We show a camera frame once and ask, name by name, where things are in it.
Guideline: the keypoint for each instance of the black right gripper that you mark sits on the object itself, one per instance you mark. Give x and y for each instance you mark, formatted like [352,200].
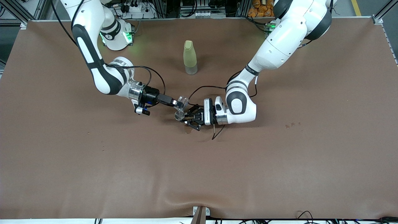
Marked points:
[152,94]

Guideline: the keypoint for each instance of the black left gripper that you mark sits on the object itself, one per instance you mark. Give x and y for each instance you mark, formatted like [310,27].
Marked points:
[200,116]

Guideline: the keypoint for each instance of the metal jigger measuring cup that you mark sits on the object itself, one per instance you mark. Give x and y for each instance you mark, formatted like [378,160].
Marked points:
[179,115]

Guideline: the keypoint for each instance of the clear glass cup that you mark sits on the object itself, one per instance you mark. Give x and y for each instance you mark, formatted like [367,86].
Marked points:
[183,102]

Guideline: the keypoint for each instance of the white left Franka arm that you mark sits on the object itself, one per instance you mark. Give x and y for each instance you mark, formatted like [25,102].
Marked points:
[279,40]

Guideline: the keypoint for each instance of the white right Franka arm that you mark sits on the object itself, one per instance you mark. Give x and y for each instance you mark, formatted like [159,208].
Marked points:
[105,81]

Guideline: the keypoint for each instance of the large brown liquid puddle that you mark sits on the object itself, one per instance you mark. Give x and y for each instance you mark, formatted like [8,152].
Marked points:
[187,131]

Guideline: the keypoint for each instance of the yellow-green bottle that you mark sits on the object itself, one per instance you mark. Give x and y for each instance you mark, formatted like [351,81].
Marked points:
[189,57]

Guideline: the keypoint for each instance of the brown table cloth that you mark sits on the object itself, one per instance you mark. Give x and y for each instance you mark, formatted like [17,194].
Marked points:
[199,171]

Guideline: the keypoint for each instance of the grey connector strip device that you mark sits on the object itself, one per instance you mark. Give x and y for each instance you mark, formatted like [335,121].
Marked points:
[202,14]

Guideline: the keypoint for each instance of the white power strip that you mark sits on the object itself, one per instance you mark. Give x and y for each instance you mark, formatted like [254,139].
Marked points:
[136,8]

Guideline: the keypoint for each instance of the orange snack packs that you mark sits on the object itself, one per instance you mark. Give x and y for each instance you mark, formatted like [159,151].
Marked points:
[261,9]

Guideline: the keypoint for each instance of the metal table edge bracket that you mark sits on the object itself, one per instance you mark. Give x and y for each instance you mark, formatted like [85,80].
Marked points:
[200,216]

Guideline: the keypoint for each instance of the aluminium frame post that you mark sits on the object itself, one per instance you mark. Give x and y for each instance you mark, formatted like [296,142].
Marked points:
[40,9]
[377,19]

